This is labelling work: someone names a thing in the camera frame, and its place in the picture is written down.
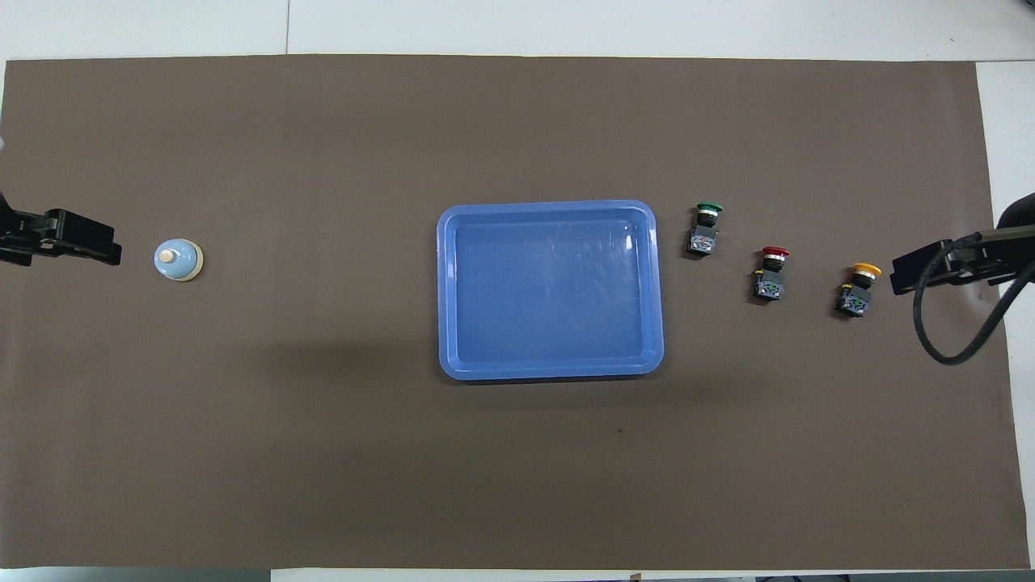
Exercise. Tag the yellow mushroom push button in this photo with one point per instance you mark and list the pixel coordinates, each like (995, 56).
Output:
(857, 295)

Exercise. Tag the brown table mat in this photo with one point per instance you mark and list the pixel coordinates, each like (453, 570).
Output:
(517, 469)

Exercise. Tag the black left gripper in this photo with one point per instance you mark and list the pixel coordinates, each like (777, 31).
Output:
(69, 233)

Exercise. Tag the red mushroom push button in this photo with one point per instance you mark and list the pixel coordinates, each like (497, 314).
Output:
(770, 279)

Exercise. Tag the blue plastic tray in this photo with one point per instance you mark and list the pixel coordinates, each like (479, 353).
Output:
(550, 291)

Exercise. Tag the green mushroom push button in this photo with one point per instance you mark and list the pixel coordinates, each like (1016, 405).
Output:
(704, 234)

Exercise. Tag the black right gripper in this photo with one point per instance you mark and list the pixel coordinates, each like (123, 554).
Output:
(946, 260)

